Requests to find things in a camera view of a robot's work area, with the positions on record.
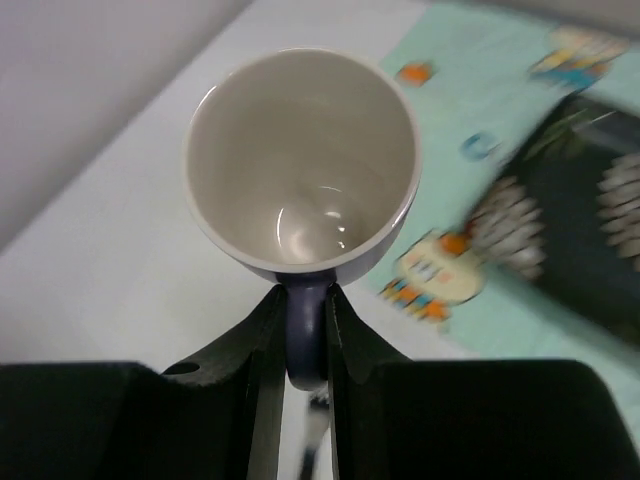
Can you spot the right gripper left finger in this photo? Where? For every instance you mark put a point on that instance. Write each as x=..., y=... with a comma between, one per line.
x=213, y=415

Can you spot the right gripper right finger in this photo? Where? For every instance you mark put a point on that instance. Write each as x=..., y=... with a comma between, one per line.
x=397, y=418

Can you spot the black floral square plate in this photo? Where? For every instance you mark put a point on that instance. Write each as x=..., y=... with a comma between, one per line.
x=563, y=213

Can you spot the purple mug white inside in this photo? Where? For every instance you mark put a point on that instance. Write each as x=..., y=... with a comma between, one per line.
x=302, y=166

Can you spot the green cartoon print cloth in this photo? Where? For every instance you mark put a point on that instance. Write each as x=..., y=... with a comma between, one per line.
x=475, y=110

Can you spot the steel fork patterned handle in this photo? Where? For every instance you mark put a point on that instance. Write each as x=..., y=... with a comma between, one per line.
x=317, y=424

